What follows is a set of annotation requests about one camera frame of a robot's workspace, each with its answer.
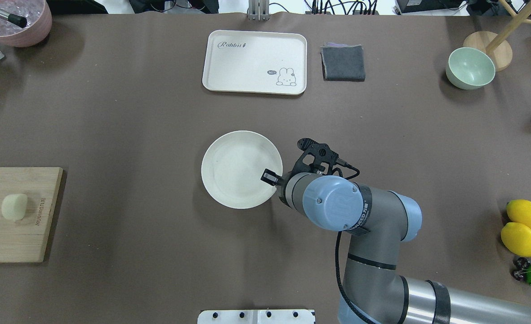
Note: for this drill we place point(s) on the aluminium frame post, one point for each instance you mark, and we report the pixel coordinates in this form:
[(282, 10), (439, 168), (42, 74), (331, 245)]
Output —
[(258, 10)]

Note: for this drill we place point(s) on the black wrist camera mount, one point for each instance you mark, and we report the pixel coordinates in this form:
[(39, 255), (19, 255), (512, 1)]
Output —
[(318, 158)]

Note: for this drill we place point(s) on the yellow lemon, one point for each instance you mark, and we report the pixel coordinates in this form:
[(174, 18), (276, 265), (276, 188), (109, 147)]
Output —
[(516, 237), (519, 211)]

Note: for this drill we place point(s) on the pink ice bowl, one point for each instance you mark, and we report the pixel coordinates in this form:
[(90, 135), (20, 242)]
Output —
[(39, 22)]

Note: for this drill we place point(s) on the pale white bun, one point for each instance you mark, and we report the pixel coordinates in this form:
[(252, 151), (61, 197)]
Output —
[(14, 206)]

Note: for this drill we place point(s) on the mint green bowl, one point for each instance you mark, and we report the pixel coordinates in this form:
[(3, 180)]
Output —
[(469, 69)]

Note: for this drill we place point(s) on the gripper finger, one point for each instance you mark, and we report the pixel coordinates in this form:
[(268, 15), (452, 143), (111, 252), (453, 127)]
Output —
[(272, 179)]

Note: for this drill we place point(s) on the wooden cup stand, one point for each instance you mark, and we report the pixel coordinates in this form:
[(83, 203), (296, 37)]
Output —
[(495, 45)]

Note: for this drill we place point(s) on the cream rabbit serving tray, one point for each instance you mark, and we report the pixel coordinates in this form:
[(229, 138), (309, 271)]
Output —
[(256, 62)]

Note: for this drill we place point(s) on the cream round plate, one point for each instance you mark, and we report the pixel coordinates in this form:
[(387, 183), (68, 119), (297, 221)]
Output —
[(232, 167)]

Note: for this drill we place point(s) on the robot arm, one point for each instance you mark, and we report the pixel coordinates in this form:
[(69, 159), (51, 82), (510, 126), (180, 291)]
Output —
[(378, 221)]

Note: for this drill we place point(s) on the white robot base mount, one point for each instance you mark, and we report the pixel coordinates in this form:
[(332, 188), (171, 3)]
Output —
[(257, 316)]

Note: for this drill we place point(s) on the folded grey cloth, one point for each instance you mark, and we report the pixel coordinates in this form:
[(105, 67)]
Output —
[(343, 62)]

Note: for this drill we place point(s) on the yellow lemon upper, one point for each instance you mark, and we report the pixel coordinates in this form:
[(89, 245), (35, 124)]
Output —
[(519, 211)]

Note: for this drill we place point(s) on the bamboo cutting board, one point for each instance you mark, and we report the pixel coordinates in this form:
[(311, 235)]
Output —
[(26, 240)]

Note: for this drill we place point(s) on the black tipped metal tongs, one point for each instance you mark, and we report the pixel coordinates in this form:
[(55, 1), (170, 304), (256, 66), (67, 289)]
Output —
[(20, 21)]

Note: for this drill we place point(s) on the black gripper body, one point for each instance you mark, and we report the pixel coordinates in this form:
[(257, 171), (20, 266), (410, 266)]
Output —
[(271, 177)]

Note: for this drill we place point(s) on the yellow lemon lower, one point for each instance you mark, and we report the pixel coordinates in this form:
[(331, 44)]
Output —
[(516, 237)]

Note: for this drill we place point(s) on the dark cherries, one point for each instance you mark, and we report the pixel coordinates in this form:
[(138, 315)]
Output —
[(521, 265)]

